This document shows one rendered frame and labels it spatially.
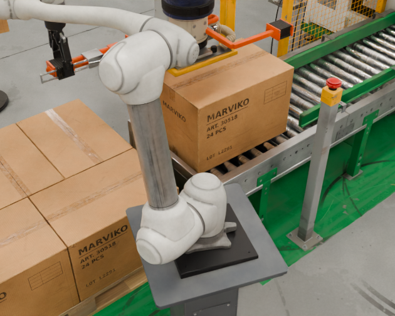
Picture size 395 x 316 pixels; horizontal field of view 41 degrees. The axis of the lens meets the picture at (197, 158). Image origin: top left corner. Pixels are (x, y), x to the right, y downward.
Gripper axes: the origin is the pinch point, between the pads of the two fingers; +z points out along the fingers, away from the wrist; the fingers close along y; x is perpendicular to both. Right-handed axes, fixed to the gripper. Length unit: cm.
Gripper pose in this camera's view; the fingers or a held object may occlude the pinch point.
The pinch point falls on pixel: (63, 65)
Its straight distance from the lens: 216.2
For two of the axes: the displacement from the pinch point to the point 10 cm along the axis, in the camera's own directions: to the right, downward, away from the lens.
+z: 0.0, 7.7, 6.4
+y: -5.7, -5.3, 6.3
